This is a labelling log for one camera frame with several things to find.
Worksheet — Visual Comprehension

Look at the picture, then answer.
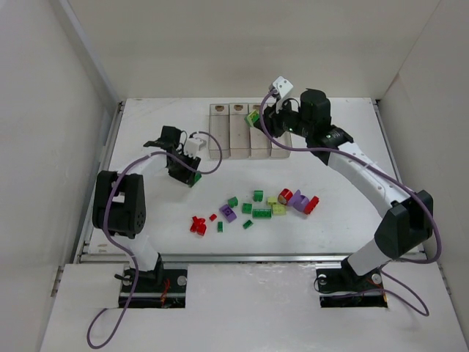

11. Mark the lime green lego brick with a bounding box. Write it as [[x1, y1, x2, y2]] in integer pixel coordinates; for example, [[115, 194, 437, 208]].
[[245, 110, 259, 128]]

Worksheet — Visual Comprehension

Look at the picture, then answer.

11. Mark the small green lego brick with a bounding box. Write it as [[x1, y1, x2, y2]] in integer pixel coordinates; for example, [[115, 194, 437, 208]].
[[228, 197, 238, 208]]

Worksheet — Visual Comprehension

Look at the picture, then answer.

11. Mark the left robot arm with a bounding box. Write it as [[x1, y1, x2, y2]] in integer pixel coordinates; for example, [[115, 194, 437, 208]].
[[92, 126, 206, 284]]

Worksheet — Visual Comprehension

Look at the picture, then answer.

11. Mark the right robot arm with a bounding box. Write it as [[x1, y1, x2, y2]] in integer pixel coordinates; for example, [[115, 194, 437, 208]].
[[254, 80, 440, 286]]

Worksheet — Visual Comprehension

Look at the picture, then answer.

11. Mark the clear bin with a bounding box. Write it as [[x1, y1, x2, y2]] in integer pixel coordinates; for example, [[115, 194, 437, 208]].
[[209, 104, 230, 160], [248, 103, 271, 159], [270, 131, 292, 158], [229, 103, 251, 159]]

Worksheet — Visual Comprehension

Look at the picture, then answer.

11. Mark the red cross lego piece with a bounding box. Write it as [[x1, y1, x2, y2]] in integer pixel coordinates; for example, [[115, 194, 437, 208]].
[[190, 216, 207, 237]]

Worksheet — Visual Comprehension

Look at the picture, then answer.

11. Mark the purple slope lego brick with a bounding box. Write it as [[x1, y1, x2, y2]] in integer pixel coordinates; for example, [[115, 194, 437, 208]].
[[219, 204, 237, 223]]

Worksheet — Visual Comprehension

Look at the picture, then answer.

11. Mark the green numbered lego brick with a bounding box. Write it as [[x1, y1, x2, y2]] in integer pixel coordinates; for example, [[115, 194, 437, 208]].
[[241, 202, 253, 214]]

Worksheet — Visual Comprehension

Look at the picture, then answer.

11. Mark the green arch lego brick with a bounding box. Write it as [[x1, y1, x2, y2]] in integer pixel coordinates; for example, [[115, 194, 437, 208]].
[[253, 190, 264, 202]]

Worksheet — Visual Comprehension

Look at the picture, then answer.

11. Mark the long green lego brick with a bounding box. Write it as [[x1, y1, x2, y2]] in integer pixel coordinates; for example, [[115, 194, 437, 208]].
[[252, 208, 272, 219]]

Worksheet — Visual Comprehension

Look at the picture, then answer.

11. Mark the green slope lego brick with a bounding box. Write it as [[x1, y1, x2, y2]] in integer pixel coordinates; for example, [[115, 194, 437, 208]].
[[243, 220, 254, 230]]

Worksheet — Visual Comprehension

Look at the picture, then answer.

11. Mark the red flower round lego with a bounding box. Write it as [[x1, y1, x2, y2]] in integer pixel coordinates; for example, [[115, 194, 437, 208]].
[[278, 188, 293, 205]]

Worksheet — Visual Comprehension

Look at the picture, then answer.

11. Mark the lime small lego brick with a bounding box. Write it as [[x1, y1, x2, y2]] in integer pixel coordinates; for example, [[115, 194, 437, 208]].
[[267, 197, 278, 205]]

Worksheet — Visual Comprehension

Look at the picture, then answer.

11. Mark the purple arch lego brick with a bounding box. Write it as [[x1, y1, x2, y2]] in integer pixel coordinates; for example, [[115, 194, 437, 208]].
[[287, 190, 310, 213]]

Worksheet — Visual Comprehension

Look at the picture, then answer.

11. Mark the lime square lego brick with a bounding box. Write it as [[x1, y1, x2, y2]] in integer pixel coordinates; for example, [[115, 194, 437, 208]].
[[271, 204, 287, 216]]

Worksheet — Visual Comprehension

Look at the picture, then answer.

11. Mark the red double round lego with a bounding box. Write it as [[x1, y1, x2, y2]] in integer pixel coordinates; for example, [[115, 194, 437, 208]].
[[303, 196, 320, 215]]

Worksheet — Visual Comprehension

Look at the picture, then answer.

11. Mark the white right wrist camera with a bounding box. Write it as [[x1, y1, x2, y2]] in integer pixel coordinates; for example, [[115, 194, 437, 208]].
[[269, 76, 293, 113]]

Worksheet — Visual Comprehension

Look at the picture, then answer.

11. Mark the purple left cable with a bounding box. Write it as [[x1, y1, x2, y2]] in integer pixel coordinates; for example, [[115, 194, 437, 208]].
[[86, 131, 223, 349]]

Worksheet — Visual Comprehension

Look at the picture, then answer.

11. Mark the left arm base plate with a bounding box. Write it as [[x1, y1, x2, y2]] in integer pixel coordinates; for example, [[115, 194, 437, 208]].
[[128, 268, 188, 309]]

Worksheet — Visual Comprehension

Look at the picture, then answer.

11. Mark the aluminium front rail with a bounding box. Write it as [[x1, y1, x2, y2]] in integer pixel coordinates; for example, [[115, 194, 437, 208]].
[[73, 251, 429, 264]]

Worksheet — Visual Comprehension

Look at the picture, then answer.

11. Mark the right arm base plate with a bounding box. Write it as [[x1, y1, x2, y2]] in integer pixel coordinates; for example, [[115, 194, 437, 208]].
[[314, 268, 388, 308]]

